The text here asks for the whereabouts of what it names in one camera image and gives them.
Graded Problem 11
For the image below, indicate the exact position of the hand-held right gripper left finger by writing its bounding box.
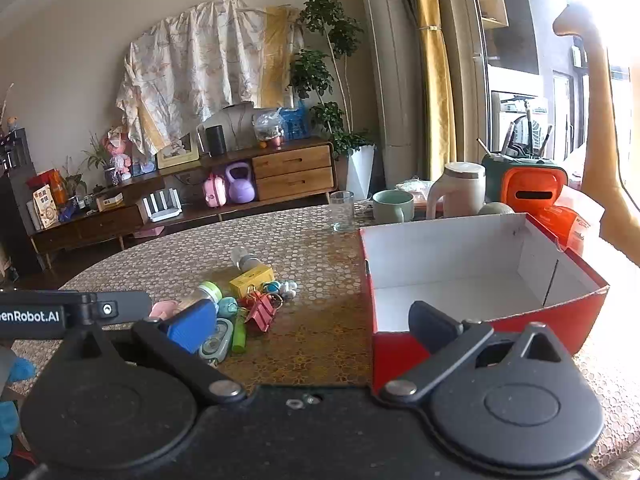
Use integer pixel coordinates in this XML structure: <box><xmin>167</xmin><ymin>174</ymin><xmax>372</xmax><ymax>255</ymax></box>
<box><xmin>55</xmin><ymin>300</ymin><xmax>247</xmax><ymax>406</ymax></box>

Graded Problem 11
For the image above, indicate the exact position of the white and blue small charm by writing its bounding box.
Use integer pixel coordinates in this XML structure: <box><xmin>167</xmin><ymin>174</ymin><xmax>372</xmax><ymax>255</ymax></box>
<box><xmin>262</xmin><ymin>280</ymin><xmax>299</xmax><ymax>297</ymax></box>

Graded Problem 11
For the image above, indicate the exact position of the green potted tree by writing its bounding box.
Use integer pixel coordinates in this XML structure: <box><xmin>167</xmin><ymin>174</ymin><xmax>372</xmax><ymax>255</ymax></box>
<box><xmin>288</xmin><ymin>0</ymin><xmax>377</xmax><ymax>159</ymax></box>

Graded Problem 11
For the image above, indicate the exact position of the yellow curtain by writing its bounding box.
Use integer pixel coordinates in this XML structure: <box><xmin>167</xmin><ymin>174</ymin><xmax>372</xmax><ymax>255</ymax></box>
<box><xmin>412</xmin><ymin>0</ymin><xmax>457</xmax><ymax>182</ymax></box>

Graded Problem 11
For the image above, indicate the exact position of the orange tissue packet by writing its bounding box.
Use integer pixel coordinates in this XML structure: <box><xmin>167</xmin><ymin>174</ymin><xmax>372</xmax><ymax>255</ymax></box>
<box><xmin>531</xmin><ymin>185</ymin><xmax>607</xmax><ymax>257</ymax></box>

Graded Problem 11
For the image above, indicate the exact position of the grey correction tape dispenser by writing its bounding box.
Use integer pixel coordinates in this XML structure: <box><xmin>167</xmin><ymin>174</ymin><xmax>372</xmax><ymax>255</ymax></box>
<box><xmin>199</xmin><ymin>317</ymin><xmax>235</xmax><ymax>365</ymax></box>

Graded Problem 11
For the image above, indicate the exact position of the black appliance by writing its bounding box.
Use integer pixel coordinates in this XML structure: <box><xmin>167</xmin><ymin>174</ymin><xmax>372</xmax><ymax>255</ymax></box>
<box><xmin>0</xmin><ymin>127</ymin><xmax>45</xmax><ymax>277</ymax></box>

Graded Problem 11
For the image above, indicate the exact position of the pink doll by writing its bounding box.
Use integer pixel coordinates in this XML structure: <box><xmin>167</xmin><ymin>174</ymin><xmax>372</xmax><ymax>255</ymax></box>
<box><xmin>102</xmin><ymin>126</ymin><xmax>134</xmax><ymax>182</ymax></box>

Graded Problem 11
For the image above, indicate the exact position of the green marker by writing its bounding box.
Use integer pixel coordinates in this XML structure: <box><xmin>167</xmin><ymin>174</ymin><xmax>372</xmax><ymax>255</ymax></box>
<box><xmin>232</xmin><ymin>310</ymin><xmax>249</xmax><ymax>354</ymax></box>

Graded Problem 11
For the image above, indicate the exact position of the person's left hand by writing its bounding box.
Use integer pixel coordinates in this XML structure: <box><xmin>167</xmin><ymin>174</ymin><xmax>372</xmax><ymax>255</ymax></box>
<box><xmin>0</xmin><ymin>356</ymin><xmax>38</xmax><ymax>462</ymax></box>

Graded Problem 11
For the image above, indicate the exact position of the washing machine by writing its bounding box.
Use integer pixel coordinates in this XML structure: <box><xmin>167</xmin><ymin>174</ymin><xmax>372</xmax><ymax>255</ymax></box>
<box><xmin>490</xmin><ymin>90</ymin><xmax>549</xmax><ymax>157</ymax></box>

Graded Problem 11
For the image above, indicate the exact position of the green capped small bottle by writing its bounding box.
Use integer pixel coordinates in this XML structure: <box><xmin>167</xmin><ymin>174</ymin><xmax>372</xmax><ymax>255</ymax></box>
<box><xmin>177</xmin><ymin>281</ymin><xmax>224</xmax><ymax>314</ymax></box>

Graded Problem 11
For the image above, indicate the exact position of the pale green mug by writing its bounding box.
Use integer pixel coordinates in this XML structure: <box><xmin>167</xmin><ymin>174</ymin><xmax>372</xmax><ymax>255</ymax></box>
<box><xmin>372</xmin><ymin>189</ymin><xmax>415</xmax><ymax>224</ymax></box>

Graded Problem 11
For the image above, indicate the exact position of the clear plastic bag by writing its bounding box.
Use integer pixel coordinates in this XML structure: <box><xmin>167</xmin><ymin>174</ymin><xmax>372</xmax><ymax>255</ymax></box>
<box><xmin>252</xmin><ymin>108</ymin><xmax>286</xmax><ymax>149</ymax></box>

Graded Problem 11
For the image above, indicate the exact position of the black cylinder speaker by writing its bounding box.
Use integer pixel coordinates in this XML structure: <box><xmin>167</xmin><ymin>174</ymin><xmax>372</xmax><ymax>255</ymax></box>
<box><xmin>204</xmin><ymin>125</ymin><xmax>228</xmax><ymax>157</ymax></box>

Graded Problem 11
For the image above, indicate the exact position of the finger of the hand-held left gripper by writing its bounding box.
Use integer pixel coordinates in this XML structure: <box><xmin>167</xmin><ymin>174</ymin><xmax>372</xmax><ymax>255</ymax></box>
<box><xmin>65</xmin><ymin>290</ymin><xmax>153</xmax><ymax>330</ymax></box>

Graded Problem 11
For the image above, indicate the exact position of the white router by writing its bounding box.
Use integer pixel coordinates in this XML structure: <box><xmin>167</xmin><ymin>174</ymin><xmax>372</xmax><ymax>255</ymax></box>
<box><xmin>142</xmin><ymin>189</ymin><xmax>183</xmax><ymax>223</ymax></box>

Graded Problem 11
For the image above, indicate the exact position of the yellow small box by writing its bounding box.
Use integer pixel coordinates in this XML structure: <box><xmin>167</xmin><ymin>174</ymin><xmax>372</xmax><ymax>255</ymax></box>
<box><xmin>229</xmin><ymin>266</ymin><xmax>276</xmax><ymax>299</ymax></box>

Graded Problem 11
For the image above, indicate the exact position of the printed snack box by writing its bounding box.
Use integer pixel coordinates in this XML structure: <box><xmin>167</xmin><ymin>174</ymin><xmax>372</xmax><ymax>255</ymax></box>
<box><xmin>32</xmin><ymin>184</ymin><xmax>60</xmax><ymax>230</ymax></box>

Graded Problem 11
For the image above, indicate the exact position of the pink toy suitcase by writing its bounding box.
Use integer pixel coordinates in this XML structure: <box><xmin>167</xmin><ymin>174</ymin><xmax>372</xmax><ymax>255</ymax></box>
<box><xmin>202</xmin><ymin>173</ymin><xmax>229</xmax><ymax>209</ymax></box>

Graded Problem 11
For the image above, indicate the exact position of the framed photo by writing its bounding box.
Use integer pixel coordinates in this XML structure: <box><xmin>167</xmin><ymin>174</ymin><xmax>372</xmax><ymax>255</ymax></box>
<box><xmin>156</xmin><ymin>133</ymin><xmax>200</xmax><ymax>170</ymax></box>

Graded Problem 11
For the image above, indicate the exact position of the clear drinking glass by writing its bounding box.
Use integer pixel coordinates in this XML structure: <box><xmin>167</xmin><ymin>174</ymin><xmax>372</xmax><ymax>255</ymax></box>
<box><xmin>328</xmin><ymin>191</ymin><xmax>356</xmax><ymax>232</ymax></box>

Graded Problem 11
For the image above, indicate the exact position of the white planter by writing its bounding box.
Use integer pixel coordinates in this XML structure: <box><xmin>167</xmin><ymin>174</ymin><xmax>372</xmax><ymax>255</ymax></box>
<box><xmin>345</xmin><ymin>145</ymin><xmax>376</xmax><ymax>201</ymax></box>

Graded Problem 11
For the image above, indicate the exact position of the orange and green holder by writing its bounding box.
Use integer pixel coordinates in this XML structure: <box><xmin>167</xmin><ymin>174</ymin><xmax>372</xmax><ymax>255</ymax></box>
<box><xmin>481</xmin><ymin>154</ymin><xmax>569</xmax><ymax>214</ymax></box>

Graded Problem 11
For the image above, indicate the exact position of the red cardboard box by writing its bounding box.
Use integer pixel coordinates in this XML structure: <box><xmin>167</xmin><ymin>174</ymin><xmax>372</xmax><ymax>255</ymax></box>
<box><xmin>359</xmin><ymin>212</ymin><xmax>611</xmax><ymax>395</ymax></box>

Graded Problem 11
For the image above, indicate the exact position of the floral cover cloth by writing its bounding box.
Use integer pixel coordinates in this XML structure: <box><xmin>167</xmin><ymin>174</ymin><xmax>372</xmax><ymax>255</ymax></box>
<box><xmin>116</xmin><ymin>0</ymin><xmax>306</xmax><ymax>157</ymax></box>

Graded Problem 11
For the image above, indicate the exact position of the small clear bottle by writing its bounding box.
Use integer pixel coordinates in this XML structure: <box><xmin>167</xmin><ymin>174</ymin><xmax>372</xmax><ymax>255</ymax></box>
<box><xmin>230</xmin><ymin>247</ymin><xmax>262</xmax><ymax>272</ymax></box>

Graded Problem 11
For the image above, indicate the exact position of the beige lidded jug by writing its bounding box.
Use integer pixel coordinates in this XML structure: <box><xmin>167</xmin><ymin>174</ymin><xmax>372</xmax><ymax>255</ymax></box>
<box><xmin>426</xmin><ymin>161</ymin><xmax>487</xmax><ymax>220</ymax></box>

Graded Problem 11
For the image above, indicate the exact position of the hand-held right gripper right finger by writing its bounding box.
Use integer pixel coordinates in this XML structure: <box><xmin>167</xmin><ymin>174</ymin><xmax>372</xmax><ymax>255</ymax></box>
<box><xmin>379</xmin><ymin>301</ymin><xmax>577</xmax><ymax>405</ymax></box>

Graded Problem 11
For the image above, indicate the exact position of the purple kettlebell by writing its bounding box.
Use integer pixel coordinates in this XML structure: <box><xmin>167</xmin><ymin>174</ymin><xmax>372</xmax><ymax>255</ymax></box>
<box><xmin>224</xmin><ymin>161</ymin><xmax>257</xmax><ymax>205</ymax></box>

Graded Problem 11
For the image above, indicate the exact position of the pink plastic case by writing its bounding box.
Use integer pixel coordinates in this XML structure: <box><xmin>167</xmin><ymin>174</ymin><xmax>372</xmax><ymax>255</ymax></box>
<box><xmin>149</xmin><ymin>300</ymin><xmax>179</xmax><ymax>321</ymax></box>

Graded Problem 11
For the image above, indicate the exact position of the wooden media cabinet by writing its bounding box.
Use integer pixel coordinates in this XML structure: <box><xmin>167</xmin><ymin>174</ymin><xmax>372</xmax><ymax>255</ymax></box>
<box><xmin>29</xmin><ymin>137</ymin><xmax>337</xmax><ymax>257</ymax></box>

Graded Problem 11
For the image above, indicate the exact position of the standing air conditioner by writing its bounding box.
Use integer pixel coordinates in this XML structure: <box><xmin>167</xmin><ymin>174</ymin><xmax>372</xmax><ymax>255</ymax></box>
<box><xmin>355</xmin><ymin>0</ymin><xmax>427</xmax><ymax>191</ymax></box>

